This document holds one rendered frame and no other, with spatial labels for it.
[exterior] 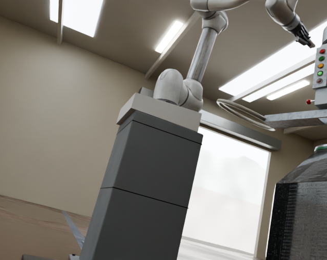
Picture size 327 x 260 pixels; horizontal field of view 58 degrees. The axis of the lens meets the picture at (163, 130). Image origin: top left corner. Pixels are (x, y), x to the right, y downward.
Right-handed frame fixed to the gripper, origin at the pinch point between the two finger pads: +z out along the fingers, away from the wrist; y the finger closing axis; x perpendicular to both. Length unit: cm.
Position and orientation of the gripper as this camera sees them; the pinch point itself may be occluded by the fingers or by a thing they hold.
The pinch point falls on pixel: (310, 43)
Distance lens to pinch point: 196.1
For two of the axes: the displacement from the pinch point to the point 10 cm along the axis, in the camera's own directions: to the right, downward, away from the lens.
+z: 7.4, 3.6, 5.6
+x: 6.3, -0.8, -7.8
